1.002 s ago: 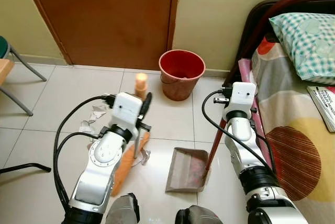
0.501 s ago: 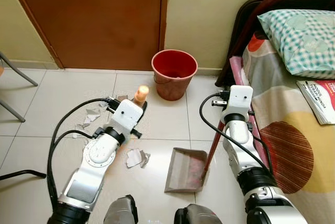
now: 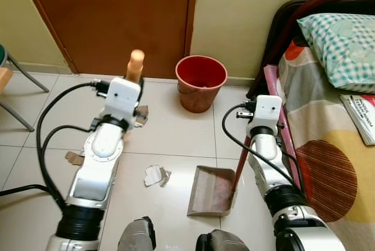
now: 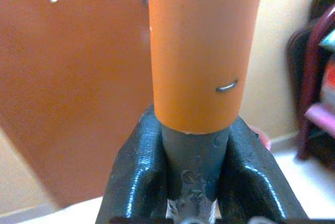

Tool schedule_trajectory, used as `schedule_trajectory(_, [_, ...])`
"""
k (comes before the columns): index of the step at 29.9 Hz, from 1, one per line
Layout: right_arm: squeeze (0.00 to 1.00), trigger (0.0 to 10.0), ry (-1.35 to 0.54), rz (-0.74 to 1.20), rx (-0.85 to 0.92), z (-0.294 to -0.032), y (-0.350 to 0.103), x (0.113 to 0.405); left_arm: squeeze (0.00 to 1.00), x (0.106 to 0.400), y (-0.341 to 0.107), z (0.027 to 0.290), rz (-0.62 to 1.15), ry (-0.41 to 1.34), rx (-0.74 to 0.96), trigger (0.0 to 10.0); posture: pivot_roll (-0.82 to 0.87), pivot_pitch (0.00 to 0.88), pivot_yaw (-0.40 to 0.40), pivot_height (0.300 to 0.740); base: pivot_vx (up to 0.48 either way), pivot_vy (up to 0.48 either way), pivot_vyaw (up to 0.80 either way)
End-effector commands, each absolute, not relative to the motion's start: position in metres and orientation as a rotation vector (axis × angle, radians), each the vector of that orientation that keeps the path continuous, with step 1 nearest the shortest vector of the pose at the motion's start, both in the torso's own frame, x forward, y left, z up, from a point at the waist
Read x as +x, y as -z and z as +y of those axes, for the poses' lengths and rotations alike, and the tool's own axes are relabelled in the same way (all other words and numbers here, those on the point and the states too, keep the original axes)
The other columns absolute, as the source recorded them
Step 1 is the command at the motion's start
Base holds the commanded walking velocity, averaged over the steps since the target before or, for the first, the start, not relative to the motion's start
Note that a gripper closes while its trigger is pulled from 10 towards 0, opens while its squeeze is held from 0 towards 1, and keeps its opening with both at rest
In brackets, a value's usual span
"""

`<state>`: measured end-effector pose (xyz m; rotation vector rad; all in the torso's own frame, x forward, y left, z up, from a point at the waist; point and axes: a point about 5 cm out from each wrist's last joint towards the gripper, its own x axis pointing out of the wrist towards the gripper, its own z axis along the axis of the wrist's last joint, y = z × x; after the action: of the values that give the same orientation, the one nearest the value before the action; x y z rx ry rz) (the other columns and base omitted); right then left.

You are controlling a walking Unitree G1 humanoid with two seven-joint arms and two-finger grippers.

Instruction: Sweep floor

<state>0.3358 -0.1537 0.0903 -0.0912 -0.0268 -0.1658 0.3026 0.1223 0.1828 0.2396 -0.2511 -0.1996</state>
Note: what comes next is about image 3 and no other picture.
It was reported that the white crumpled paper scrap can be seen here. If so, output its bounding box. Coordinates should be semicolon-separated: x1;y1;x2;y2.
144;164;172;188

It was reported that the small brown cardboard piece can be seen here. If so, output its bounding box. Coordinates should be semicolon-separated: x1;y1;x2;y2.
64;151;86;166

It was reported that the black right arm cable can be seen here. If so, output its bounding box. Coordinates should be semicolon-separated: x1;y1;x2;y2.
221;102;304;193

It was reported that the white and red magazine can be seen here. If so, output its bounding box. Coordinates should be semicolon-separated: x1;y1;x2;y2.
339;93;375;147

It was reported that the grey dustpan with red handle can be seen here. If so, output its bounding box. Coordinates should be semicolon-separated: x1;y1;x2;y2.
186;136;254;218

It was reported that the brown cardboard scrap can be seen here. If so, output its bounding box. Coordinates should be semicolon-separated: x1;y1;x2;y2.
135;105;149;127

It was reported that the red plastic bucket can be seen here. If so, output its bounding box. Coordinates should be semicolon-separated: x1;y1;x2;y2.
175;55;229;114

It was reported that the grey robot foot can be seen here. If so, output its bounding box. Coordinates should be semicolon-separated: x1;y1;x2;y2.
195;229;251;251
117;216;158;251

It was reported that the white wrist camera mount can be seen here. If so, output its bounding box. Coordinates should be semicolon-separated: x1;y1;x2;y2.
105;77;142;126
253;94;284;129

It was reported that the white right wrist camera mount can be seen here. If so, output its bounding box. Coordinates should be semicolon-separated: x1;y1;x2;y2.
253;94;284;129

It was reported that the grey left robot foot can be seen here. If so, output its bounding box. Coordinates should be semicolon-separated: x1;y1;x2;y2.
117;216;158;251

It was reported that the metal legged chair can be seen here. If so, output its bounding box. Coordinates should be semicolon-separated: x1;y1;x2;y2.
0;43;51;133

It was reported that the orange broom handle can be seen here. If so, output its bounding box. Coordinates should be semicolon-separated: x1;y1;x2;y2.
125;49;146;84

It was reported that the grey right robot foot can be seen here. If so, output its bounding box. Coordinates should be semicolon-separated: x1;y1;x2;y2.
195;229;251;251

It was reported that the green checked pillow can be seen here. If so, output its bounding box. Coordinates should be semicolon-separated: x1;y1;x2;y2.
296;13;375;94

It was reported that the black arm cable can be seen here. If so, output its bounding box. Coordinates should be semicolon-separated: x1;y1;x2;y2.
221;102;304;193
0;80;112;212

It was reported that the patterned bed sheet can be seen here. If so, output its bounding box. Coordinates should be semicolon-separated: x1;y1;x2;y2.
264;39;375;251

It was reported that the brown wooden door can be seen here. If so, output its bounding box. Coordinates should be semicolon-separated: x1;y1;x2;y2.
16;0;200;80

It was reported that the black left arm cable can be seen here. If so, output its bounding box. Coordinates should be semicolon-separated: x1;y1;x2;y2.
0;80;112;212

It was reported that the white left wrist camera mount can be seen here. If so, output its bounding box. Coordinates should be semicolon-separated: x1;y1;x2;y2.
105;77;142;126

